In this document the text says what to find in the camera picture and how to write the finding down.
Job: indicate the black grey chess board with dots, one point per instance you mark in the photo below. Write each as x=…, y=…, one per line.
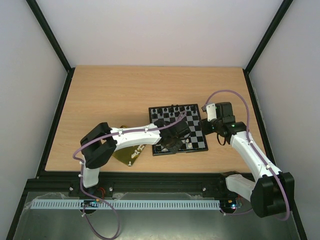
x=196, y=136

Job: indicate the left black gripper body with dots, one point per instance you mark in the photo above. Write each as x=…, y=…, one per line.
x=172, y=148

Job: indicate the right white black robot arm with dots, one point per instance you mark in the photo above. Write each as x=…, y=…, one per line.
x=272, y=191

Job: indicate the black frame post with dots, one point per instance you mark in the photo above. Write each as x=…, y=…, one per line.
x=41, y=19
x=276, y=20

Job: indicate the gold metal tray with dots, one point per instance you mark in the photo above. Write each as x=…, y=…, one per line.
x=123, y=154

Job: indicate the black chess pieces row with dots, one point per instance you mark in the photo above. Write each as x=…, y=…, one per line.
x=173, y=111

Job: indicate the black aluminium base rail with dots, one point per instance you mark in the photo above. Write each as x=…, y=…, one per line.
x=208, y=185

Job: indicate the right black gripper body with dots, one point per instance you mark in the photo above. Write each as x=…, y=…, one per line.
x=205, y=122

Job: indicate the right black frame post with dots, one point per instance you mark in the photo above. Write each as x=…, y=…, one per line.
x=276, y=20

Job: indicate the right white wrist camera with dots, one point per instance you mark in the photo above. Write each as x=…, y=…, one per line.
x=210, y=110

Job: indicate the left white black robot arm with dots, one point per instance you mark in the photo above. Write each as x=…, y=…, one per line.
x=99, y=144

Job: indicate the white chess piece pile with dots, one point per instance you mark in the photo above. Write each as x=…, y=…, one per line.
x=137, y=151

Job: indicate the light blue slotted cable duct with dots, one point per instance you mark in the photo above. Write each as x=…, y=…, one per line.
x=73, y=204

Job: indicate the left black frame post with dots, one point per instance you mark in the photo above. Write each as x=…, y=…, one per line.
x=41, y=19

